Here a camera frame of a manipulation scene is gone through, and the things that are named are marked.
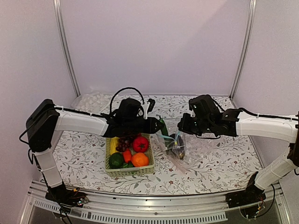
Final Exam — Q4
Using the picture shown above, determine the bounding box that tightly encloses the clear bag at back corner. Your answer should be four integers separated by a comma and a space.
71, 91, 113, 114

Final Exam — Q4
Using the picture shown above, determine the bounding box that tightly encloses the dark red grape bunch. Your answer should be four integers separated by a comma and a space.
116, 134, 141, 153

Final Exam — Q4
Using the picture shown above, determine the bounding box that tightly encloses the red apple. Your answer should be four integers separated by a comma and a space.
132, 136, 149, 153

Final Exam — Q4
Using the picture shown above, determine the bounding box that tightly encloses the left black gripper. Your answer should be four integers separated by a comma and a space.
124, 117, 164, 134

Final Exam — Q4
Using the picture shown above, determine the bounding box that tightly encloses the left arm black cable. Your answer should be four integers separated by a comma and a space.
109, 87, 145, 115

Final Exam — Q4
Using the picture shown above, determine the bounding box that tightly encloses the crumpled clear plastic bag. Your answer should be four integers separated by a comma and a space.
183, 133, 221, 172

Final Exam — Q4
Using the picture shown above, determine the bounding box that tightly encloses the orange carrot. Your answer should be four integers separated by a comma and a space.
122, 148, 132, 163

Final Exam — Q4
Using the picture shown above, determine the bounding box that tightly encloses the green leafy vegetable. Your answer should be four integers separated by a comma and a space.
121, 161, 135, 176

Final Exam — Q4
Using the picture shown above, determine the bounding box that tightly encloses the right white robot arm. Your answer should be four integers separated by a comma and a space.
178, 109, 299, 203

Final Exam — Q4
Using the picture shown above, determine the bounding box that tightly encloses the right aluminium frame post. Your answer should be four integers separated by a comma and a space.
229, 0, 257, 101

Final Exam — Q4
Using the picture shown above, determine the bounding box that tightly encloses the green cucumber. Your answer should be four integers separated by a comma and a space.
158, 116, 172, 150

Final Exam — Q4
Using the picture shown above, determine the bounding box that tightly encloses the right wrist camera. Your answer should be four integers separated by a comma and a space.
189, 94, 221, 124

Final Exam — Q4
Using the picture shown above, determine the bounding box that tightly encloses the front aluminium rail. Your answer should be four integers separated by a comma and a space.
30, 185, 284, 224

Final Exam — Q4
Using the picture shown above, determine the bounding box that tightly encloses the purple eggplant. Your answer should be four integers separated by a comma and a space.
166, 133, 185, 160

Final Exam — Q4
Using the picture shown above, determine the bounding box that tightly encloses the orange fruit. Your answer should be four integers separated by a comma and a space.
131, 153, 150, 167

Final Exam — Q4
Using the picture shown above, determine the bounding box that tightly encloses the green pepper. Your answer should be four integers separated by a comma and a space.
109, 152, 125, 169

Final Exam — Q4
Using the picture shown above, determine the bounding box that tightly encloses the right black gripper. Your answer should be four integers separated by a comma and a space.
178, 112, 214, 136

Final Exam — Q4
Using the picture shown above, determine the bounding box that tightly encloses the yellow corn cob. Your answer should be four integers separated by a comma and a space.
110, 137, 119, 155

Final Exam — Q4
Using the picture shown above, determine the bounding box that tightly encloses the clear zip bag blue zipper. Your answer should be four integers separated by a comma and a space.
156, 132, 194, 173

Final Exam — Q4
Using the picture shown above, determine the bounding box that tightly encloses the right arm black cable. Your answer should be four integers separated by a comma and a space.
240, 107, 299, 121

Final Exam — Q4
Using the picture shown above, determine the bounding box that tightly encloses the aluminium frame post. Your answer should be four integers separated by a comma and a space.
229, 0, 257, 101
53, 0, 81, 97

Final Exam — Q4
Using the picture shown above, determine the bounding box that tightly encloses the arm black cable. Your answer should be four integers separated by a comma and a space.
240, 107, 299, 121
109, 87, 145, 115

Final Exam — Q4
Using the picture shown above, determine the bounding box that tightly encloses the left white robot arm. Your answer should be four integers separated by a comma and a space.
25, 98, 164, 203

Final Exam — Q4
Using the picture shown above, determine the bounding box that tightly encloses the left aluminium frame post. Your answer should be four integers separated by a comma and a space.
53, 0, 81, 97

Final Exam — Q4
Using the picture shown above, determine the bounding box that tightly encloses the green plastic basket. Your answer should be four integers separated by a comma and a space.
105, 134, 155, 177

